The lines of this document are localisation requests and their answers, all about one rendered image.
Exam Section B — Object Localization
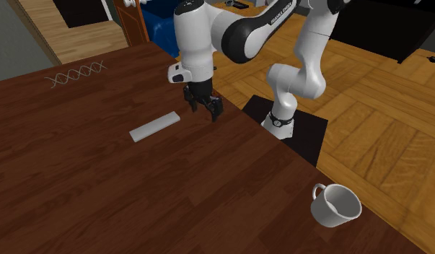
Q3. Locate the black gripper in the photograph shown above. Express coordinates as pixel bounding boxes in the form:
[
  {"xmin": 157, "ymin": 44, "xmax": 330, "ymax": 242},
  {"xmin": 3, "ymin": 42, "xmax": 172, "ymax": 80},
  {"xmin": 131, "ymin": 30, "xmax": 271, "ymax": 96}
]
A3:
[{"xmin": 183, "ymin": 77, "xmax": 224, "ymax": 123}]

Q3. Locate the grey flat rectangular bar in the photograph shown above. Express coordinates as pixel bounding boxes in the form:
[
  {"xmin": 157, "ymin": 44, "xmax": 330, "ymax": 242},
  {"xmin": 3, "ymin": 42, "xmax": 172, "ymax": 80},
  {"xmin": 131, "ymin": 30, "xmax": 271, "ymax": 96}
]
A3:
[{"xmin": 128, "ymin": 110, "xmax": 181, "ymax": 144}]

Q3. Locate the blue armchair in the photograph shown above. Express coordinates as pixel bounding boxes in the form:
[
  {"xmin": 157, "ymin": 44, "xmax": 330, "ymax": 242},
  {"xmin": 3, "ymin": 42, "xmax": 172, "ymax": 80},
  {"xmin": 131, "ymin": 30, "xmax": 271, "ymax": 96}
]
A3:
[{"xmin": 139, "ymin": 0, "xmax": 181, "ymax": 59}]

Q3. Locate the black robot stand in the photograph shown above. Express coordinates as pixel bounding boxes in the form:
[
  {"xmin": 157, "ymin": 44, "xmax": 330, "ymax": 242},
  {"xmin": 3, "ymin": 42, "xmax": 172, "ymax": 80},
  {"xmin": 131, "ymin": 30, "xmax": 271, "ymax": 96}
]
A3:
[{"xmin": 241, "ymin": 94, "xmax": 329, "ymax": 168}]

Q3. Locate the brown wooden door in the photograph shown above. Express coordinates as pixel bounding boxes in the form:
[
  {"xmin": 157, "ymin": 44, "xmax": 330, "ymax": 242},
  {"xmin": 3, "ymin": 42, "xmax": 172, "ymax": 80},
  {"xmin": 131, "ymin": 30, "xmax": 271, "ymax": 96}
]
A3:
[{"xmin": 113, "ymin": 0, "xmax": 151, "ymax": 48}]

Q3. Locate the grey double helix figure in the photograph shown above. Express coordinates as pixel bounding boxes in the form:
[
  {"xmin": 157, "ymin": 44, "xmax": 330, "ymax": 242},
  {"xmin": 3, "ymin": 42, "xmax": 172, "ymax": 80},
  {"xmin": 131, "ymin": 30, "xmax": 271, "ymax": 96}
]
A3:
[{"xmin": 44, "ymin": 60, "xmax": 109, "ymax": 89}]

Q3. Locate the dark brown wooden table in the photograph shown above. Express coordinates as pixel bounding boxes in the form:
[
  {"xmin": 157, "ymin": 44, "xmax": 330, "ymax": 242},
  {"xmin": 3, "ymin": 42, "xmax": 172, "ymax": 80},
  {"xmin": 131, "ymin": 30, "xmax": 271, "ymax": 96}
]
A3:
[{"xmin": 0, "ymin": 40, "xmax": 427, "ymax": 254}]

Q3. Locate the white cup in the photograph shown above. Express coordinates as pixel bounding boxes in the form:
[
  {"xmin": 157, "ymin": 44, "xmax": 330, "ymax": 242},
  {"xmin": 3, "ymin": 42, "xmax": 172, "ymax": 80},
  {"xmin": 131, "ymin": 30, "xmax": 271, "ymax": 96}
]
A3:
[{"xmin": 309, "ymin": 183, "xmax": 364, "ymax": 229}]

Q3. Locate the black low cabinet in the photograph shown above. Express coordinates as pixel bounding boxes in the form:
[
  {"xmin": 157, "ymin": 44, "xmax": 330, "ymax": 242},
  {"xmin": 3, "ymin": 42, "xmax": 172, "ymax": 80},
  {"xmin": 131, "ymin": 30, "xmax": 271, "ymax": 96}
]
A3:
[{"xmin": 328, "ymin": 0, "xmax": 435, "ymax": 65}]

